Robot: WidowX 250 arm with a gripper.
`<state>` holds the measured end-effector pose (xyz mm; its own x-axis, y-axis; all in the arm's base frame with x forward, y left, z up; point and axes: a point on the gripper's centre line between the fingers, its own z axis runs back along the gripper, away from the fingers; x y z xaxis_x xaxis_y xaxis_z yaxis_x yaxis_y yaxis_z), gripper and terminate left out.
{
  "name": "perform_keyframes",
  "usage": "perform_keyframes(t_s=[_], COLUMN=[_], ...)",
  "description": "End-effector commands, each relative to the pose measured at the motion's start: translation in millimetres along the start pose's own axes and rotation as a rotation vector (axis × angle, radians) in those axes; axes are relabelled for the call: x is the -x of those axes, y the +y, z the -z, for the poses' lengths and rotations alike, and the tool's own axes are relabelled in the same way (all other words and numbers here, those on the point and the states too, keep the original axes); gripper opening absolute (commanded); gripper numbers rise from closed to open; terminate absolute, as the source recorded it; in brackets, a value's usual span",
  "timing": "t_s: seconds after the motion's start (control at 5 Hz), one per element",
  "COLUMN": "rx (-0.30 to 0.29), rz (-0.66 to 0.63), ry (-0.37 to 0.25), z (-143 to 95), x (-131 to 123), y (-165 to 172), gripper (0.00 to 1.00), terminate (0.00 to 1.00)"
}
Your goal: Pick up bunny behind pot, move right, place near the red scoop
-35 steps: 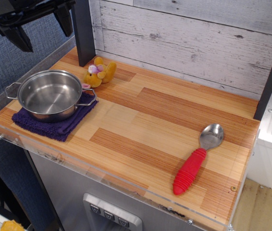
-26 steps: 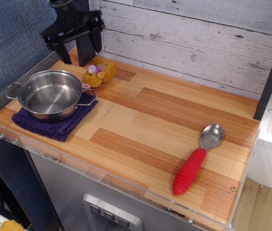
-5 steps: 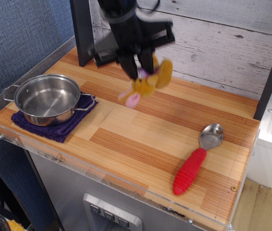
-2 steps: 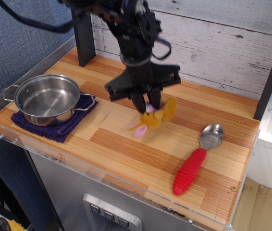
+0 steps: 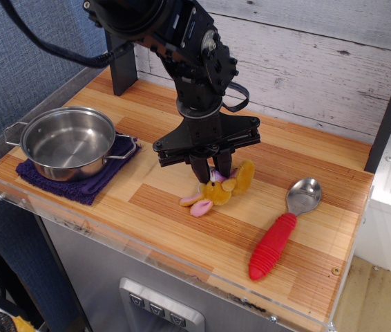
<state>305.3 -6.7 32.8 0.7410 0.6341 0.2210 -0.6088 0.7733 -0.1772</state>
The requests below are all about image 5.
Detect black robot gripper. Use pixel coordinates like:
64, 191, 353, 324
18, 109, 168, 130
153, 103, 260, 184

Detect yellow plush bunny toy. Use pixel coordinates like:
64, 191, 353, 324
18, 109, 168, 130
179, 160, 255, 217

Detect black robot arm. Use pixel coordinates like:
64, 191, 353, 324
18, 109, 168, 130
84, 1, 260, 183

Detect stainless steel pot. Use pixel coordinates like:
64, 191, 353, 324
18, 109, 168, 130
3, 107, 137, 182

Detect purple folded cloth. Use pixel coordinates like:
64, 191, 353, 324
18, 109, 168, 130
16, 138, 141, 205

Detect silver toy fridge front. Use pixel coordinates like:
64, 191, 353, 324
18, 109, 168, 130
39, 216, 303, 332

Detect silver dispenser button panel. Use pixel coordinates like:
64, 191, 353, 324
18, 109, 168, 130
119, 277, 205, 331

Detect clear acrylic edge guard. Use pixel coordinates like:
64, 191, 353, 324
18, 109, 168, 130
0, 169, 376, 332

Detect yellow object at corner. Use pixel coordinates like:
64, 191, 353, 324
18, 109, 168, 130
11, 316, 38, 332

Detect red handled metal scoop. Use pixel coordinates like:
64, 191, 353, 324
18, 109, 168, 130
248, 178, 322, 281

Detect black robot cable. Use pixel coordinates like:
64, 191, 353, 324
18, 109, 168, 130
0, 0, 134, 69

